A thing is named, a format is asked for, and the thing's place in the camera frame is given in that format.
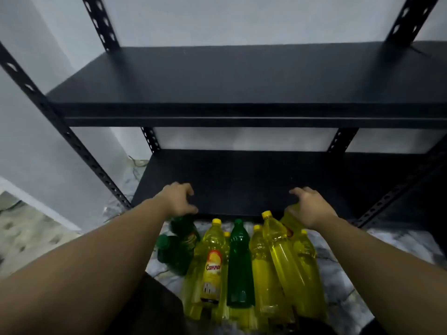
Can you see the person's left hand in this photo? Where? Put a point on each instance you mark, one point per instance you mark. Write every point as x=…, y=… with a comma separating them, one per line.
x=176, y=202

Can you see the person's right hand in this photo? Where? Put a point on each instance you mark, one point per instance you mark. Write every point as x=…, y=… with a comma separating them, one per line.
x=312, y=211

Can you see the group of bottles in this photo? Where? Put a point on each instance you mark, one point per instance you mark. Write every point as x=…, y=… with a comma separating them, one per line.
x=269, y=275

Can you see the black metal shelving rack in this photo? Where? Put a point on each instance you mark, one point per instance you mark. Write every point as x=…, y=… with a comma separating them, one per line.
x=244, y=76
x=380, y=174

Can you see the person's right forearm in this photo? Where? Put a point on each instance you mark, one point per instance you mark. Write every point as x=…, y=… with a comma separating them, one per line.
x=384, y=275

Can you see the person's left forearm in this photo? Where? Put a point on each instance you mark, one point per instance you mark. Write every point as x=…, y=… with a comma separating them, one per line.
x=87, y=275

